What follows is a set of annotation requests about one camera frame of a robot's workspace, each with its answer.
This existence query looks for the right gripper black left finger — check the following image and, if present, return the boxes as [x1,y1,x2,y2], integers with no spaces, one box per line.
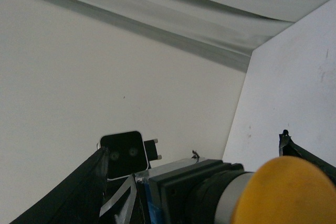
[12,147,109,223]

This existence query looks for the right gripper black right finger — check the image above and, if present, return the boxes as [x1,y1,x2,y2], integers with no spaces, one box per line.
[279,130,335,177]

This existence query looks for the white pleated curtain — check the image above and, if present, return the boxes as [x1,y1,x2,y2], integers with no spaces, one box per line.
[46,0,329,71]

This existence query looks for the yellow mushroom push button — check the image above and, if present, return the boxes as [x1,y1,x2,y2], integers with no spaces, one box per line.
[135,156,335,223]

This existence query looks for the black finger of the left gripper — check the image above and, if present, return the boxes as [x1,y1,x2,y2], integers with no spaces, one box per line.
[99,174,151,223]

